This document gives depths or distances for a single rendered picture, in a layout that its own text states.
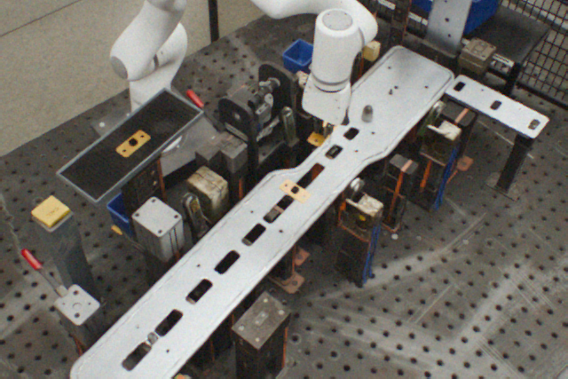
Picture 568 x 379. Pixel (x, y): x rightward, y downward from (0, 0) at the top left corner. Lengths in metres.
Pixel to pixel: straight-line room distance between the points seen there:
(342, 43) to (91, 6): 2.77
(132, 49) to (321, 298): 0.86
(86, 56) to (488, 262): 2.35
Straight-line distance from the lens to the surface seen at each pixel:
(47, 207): 1.71
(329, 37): 1.40
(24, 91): 3.67
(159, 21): 1.83
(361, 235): 1.88
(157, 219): 1.70
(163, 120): 1.83
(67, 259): 1.82
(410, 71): 2.21
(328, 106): 1.55
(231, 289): 1.71
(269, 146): 2.01
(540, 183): 2.43
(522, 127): 2.15
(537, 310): 2.17
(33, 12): 4.10
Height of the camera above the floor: 2.51
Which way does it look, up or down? 51 degrees down
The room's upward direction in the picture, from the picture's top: 2 degrees clockwise
